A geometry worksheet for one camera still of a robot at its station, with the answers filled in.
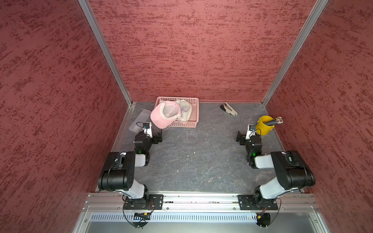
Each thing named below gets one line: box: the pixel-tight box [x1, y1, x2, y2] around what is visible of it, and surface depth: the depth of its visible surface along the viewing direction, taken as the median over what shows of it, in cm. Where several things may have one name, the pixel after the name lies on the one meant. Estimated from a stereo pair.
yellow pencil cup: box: [255, 115, 275, 136], surface depth 99 cm
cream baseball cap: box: [175, 99, 192, 121], surface depth 109 cm
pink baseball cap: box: [150, 99, 181, 130], surface depth 101 cm
